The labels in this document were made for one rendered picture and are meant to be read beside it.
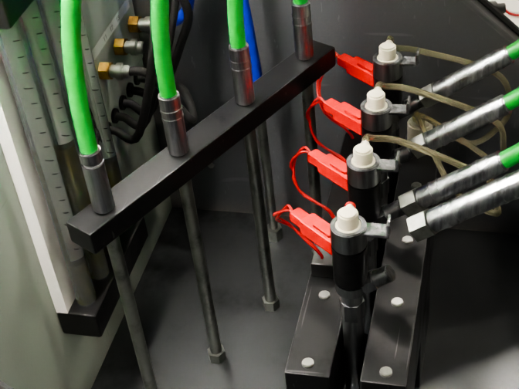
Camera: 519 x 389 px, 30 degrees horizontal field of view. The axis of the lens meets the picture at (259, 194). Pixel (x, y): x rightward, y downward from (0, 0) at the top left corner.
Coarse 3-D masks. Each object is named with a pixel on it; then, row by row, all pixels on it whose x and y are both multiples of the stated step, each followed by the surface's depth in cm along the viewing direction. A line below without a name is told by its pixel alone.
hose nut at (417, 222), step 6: (426, 210) 72; (414, 216) 72; (420, 216) 71; (408, 222) 72; (414, 222) 71; (420, 222) 71; (426, 222) 71; (414, 228) 71; (420, 228) 71; (426, 228) 71; (414, 234) 72; (420, 234) 71; (426, 234) 71; (432, 234) 71; (420, 240) 72
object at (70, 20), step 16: (64, 0) 66; (80, 0) 66; (64, 16) 66; (80, 16) 67; (64, 32) 67; (80, 32) 68; (64, 48) 68; (80, 48) 69; (64, 64) 69; (80, 64) 69; (80, 80) 70; (80, 96) 71; (80, 112) 72; (80, 128) 73; (80, 144) 74; (96, 144) 74; (80, 160) 75; (96, 160) 75
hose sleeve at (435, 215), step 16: (512, 176) 67; (480, 192) 68; (496, 192) 68; (512, 192) 67; (432, 208) 71; (448, 208) 70; (464, 208) 69; (480, 208) 69; (432, 224) 71; (448, 224) 70
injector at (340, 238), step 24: (336, 216) 75; (360, 216) 74; (336, 240) 74; (360, 240) 73; (336, 264) 75; (360, 264) 75; (336, 288) 78; (360, 288) 77; (360, 312) 79; (360, 336) 81; (360, 360) 83
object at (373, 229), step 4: (368, 224) 74; (372, 224) 74; (376, 224) 74; (380, 224) 74; (384, 224) 74; (368, 228) 74; (372, 228) 74; (376, 228) 74; (380, 228) 74; (384, 228) 74; (364, 232) 73; (368, 232) 73; (372, 232) 73; (376, 232) 73; (380, 232) 73; (384, 232) 73; (364, 236) 73; (368, 236) 73; (372, 236) 73; (376, 236) 73; (380, 236) 73; (384, 236) 73; (388, 236) 73
